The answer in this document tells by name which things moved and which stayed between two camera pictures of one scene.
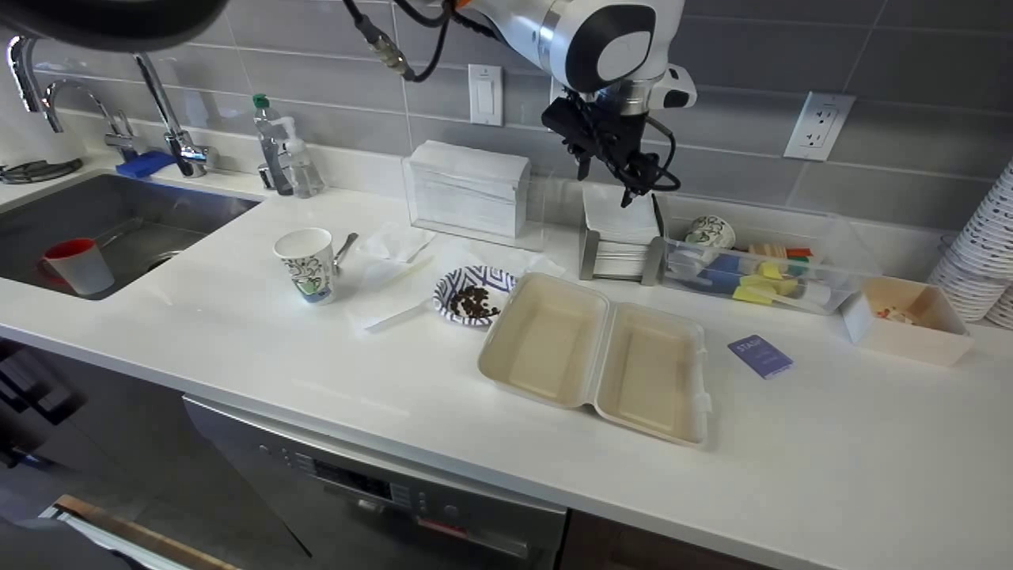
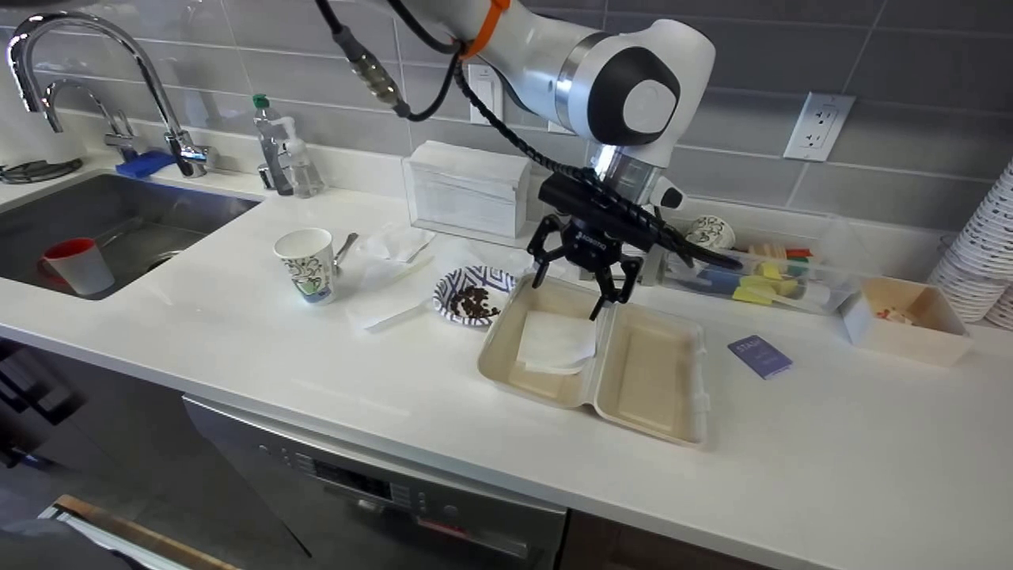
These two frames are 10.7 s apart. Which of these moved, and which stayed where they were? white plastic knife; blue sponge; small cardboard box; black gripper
Moved: black gripper
Stayed: blue sponge; white plastic knife; small cardboard box
